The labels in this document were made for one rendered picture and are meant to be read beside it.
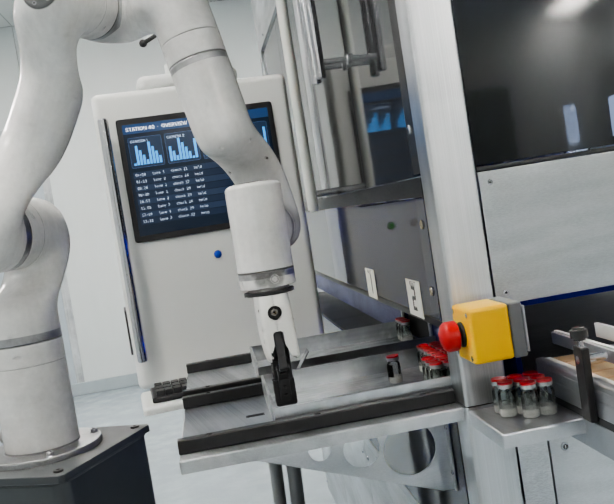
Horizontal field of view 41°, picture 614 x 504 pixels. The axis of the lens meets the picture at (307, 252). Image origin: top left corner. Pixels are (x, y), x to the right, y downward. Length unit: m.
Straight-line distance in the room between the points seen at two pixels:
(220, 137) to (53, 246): 0.39
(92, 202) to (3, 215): 5.40
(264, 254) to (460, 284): 0.28
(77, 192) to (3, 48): 1.25
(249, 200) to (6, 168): 0.39
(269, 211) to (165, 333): 0.98
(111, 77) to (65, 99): 5.47
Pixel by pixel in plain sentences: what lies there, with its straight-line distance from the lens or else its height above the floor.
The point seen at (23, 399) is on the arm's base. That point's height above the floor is 0.96.
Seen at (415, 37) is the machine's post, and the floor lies 1.40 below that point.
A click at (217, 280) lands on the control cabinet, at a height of 1.04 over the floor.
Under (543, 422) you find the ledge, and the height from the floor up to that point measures 0.88.
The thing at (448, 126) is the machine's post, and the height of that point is 1.27.
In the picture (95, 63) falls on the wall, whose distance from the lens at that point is 6.82.
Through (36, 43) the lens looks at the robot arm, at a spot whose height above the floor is 1.49.
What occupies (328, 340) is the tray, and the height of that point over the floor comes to 0.90.
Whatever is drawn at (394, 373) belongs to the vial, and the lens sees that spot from 1.36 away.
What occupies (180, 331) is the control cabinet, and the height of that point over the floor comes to 0.93.
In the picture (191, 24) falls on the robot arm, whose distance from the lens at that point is 1.23.
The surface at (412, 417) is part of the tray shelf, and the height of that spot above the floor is 0.88.
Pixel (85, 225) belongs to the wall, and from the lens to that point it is 6.71.
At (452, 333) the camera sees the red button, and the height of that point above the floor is 1.00.
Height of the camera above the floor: 1.19
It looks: 3 degrees down
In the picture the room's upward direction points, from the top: 9 degrees counter-clockwise
